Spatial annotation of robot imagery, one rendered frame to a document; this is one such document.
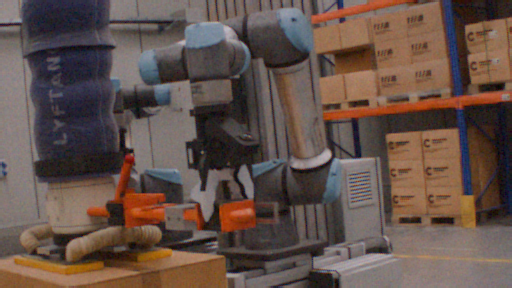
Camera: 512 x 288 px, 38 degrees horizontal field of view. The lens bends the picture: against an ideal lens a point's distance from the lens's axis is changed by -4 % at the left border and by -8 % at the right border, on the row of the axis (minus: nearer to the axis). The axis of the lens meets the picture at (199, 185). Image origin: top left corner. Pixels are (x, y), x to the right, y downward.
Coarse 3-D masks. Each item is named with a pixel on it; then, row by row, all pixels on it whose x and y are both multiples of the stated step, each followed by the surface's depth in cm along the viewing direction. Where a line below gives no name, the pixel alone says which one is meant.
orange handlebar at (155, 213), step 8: (160, 200) 209; (96, 208) 180; (104, 208) 177; (144, 208) 161; (152, 208) 159; (160, 208) 164; (248, 208) 140; (104, 216) 178; (136, 216) 164; (144, 216) 162; (152, 216) 159; (160, 216) 156; (184, 216) 149; (192, 216) 147; (232, 216) 137; (240, 216) 137; (248, 216) 138
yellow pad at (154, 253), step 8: (128, 248) 191; (136, 248) 190; (152, 248) 187; (160, 248) 188; (104, 256) 195; (112, 256) 192; (120, 256) 188; (128, 256) 185; (136, 256) 182; (144, 256) 182; (152, 256) 184; (160, 256) 185; (168, 256) 186
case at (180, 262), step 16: (176, 256) 186; (192, 256) 183; (208, 256) 180; (224, 256) 179; (0, 272) 192; (16, 272) 183; (32, 272) 180; (48, 272) 178; (96, 272) 172; (112, 272) 170; (128, 272) 168; (144, 272) 167; (160, 272) 169; (176, 272) 171; (192, 272) 174; (208, 272) 176; (224, 272) 179
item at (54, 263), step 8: (64, 248) 181; (24, 256) 195; (32, 256) 192; (40, 256) 190; (48, 256) 189; (56, 256) 188; (64, 256) 180; (24, 264) 192; (32, 264) 187; (40, 264) 183; (48, 264) 179; (56, 264) 177; (64, 264) 174; (72, 264) 174; (80, 264) 174; (88, 264) 174; (96, 264) 175; (56, 272) 175; (64, 272) 171; (72, 272) 171; (80, 272) 173
